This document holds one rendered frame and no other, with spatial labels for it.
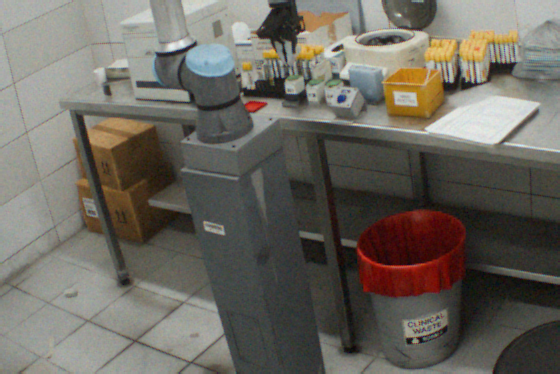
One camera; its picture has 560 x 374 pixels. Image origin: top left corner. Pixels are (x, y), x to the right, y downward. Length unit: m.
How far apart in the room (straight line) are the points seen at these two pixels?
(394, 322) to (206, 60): 1.03
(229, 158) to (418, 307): 0.79
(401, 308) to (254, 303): 0.49
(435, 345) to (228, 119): 1.03
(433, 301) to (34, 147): 2.15
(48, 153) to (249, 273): 1.93
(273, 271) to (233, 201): 0.25
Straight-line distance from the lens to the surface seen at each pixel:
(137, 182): 3.71
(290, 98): 2.44
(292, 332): 2.36
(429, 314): 2.49
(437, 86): 2.26
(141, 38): 2.72
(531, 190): 2.87
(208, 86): 2.02
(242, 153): 2.03
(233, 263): 2.21
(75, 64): 3.97
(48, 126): 3.89
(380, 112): 2.28
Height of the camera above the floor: 1.70
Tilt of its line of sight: 25 degrees down
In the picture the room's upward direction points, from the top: 11 degrees counter-clockwise
